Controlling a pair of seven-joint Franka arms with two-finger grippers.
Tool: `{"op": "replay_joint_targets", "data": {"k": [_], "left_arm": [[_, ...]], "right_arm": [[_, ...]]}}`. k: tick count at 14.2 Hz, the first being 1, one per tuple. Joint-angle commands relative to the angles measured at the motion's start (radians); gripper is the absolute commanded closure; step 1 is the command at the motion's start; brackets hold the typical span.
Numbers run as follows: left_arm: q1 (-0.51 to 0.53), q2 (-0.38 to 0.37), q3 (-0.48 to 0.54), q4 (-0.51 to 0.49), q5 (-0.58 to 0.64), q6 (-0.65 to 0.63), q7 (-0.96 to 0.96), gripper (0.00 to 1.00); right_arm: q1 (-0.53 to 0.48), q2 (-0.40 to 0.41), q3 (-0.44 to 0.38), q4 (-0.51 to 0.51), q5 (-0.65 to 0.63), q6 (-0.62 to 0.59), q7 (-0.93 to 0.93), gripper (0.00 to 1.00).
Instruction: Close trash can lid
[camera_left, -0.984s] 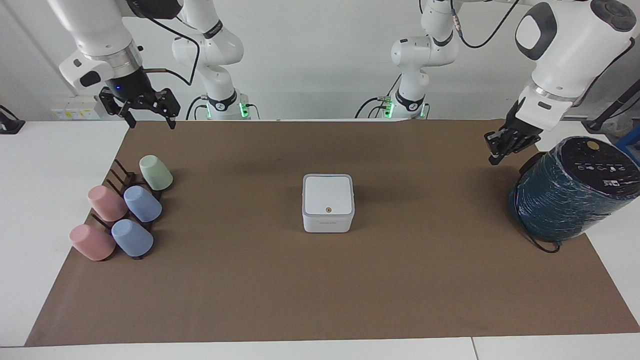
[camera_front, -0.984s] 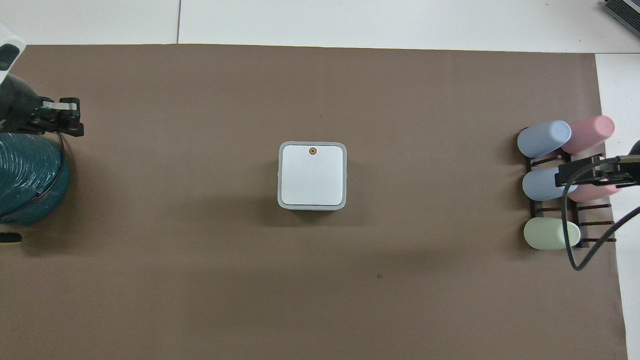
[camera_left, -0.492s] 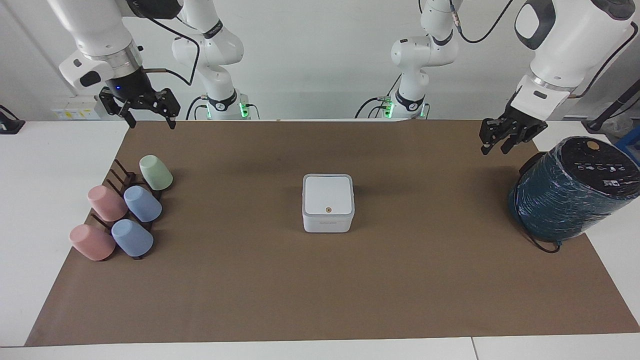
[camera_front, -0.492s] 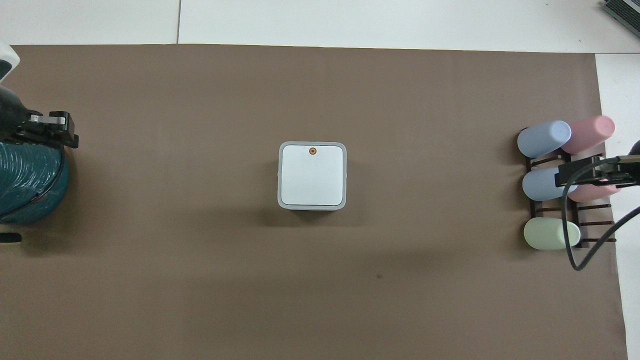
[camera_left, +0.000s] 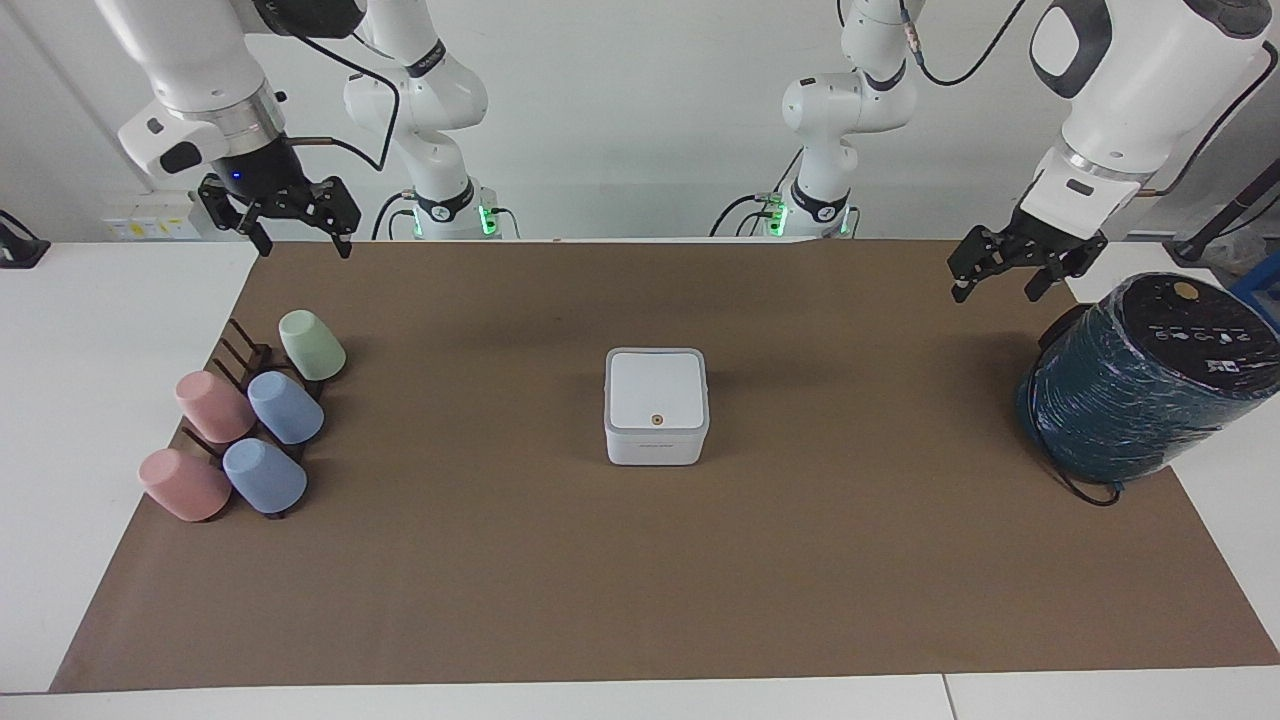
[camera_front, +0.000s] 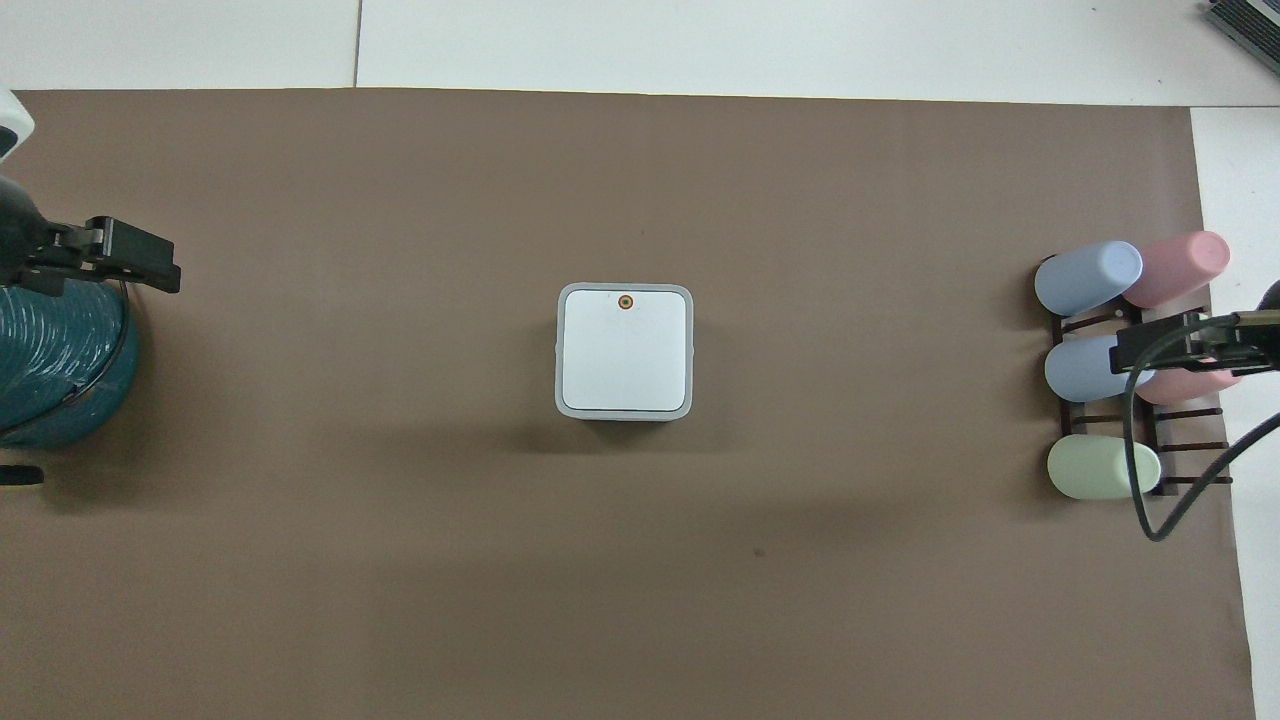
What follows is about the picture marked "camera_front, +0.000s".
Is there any dark brown cup rack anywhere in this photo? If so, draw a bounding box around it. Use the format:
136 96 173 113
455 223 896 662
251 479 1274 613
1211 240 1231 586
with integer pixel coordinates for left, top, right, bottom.
1044 288 1234 499

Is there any white square trash can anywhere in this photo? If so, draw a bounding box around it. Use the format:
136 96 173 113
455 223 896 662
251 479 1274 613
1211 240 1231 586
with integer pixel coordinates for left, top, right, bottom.
555 283 695 422

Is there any light green cup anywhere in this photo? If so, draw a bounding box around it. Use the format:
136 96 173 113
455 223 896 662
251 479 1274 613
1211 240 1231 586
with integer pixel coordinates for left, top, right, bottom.
1047 434 1163 501

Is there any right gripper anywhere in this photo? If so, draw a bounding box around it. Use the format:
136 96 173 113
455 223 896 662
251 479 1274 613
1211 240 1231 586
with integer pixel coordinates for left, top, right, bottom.
1254 281 1280 374

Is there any teal ribbed container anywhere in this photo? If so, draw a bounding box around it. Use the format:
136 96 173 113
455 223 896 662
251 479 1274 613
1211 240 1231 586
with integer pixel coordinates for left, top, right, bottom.
0 279 140 451

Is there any pink cup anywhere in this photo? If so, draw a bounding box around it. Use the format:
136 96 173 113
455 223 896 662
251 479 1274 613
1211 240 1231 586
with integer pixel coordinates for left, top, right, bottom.
1120 231 1232 310
1134 364 1247 407

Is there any light blue cup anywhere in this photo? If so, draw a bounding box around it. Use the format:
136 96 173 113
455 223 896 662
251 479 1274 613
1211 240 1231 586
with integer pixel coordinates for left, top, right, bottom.
1044 334 1153 404
1034 240 1144 318

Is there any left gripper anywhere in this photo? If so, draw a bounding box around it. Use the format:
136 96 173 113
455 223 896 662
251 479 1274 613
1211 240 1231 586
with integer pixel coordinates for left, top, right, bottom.
0 176 75 294

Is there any grey ribbed device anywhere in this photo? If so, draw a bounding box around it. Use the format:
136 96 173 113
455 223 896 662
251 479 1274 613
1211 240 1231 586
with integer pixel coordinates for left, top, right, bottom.
1204 0 1280 64

